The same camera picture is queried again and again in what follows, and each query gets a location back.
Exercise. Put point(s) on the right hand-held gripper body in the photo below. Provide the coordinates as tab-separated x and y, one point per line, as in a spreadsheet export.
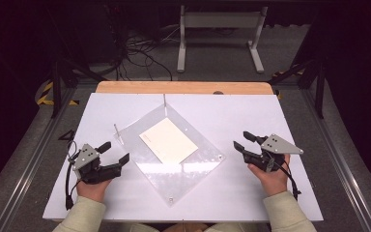
278	146

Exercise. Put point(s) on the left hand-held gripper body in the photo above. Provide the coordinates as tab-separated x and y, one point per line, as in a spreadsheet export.
91	172

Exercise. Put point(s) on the clear acrylic frame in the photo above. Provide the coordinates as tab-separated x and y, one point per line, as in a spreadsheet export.
174	180

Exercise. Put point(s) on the person's left hand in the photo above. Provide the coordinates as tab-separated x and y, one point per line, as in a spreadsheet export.
92	191

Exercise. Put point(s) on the person's right hand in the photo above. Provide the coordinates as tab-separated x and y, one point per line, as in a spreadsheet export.
273	182

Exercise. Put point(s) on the silver metal pin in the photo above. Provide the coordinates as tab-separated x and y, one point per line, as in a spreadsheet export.
165	104
118	131

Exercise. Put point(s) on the white board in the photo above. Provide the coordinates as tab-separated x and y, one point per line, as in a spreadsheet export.
238	112

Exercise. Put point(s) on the black triangular clip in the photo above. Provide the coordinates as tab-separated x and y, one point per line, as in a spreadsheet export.
67	137

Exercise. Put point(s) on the cream paper card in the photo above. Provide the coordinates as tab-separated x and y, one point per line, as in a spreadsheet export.
169	141

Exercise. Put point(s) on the black metal stand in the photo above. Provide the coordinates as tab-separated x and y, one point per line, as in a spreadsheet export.
56	90
319	93

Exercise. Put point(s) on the yellow black floor tape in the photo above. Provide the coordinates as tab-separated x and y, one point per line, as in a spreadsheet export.
283	73
45	92

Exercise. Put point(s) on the wooden table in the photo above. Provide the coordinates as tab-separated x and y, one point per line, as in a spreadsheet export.
180	87

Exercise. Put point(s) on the white metal stand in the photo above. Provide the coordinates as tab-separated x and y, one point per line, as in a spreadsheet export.
220	20

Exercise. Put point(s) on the aluminium floor rail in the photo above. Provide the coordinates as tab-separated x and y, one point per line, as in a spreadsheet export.
29	167
344	180

